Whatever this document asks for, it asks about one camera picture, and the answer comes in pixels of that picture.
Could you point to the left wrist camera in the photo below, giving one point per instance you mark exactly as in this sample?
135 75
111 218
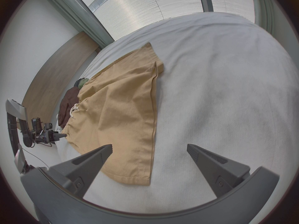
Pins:
48 126

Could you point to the brown garment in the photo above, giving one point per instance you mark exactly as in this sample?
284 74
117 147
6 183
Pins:
67 106

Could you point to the window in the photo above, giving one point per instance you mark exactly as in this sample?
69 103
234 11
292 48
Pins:
151 6

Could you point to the green garment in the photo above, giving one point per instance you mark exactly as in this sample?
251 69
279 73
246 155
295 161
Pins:
84 83

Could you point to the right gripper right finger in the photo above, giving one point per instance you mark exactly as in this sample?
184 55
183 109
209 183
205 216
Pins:
215 169

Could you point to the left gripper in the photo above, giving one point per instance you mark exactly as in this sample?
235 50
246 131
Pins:
50 135

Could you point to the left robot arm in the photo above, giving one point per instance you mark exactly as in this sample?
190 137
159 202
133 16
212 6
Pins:
16 108

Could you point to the dark grey garment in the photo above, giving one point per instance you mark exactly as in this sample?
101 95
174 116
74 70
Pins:
77 83

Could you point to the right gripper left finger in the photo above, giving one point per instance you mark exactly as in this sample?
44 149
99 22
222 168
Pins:
86 167

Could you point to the blue-green curtain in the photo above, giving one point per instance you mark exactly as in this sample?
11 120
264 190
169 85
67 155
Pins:
266 6
77 13

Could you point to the tan shorts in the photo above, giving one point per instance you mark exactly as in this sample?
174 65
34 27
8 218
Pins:
121 106

